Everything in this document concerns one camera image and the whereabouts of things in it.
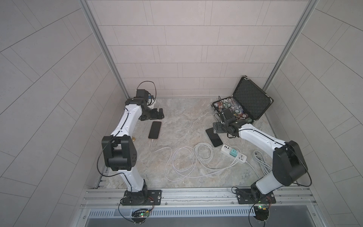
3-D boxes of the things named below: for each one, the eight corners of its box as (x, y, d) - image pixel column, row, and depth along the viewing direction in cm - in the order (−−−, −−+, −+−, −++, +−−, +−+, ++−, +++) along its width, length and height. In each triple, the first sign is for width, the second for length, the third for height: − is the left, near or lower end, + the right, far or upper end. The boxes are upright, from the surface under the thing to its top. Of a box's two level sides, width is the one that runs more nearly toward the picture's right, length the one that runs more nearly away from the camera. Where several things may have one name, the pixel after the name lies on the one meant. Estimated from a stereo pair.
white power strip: (219, 151, 89) (221, 147, 85) (223, 145, 92) (224, 141, 88) (243, 165, 84) (245, 162, 80) (245, 158, 86) (248, 155, 82)
